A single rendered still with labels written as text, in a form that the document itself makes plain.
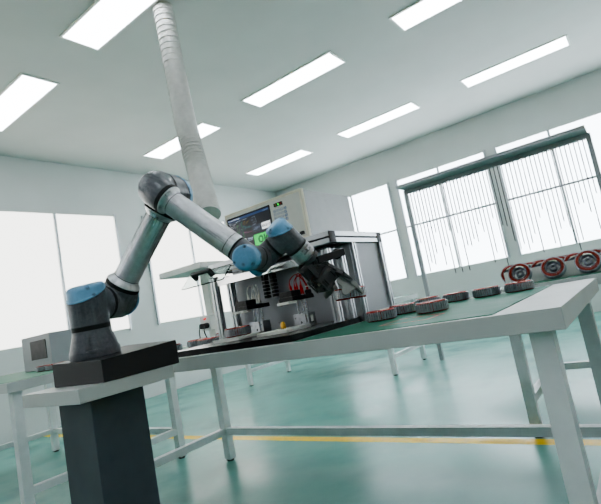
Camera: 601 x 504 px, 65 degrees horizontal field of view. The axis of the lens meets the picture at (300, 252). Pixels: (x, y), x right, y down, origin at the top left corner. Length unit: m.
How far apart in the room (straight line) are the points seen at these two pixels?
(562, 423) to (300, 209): 1.17
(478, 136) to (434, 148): 0.73
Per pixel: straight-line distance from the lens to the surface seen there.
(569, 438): 1.28
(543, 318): 1.19
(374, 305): 2.02
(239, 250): 1.34
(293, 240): 1.45
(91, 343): 1.59
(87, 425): 1.57
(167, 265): 7.60
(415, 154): 8.57
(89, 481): 1.62
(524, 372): 2.68
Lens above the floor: 0.85
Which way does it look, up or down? 6 degrees up
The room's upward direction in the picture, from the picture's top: 11 degrees counter-clockwise
